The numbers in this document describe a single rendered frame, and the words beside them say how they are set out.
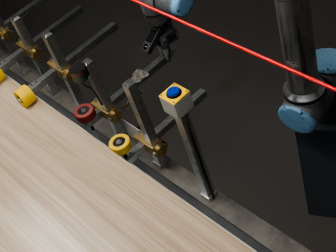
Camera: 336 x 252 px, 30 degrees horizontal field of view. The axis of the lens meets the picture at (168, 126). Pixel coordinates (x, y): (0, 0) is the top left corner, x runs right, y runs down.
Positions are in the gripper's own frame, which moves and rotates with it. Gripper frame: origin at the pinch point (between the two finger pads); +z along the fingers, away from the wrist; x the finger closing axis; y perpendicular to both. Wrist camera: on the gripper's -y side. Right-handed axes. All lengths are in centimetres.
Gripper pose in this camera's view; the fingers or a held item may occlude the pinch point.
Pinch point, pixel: (166, 61)
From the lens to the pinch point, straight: 263.0
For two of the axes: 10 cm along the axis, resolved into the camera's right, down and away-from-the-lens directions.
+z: 2.5, 6.7, 7.0
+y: 7.0, -6.2, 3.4
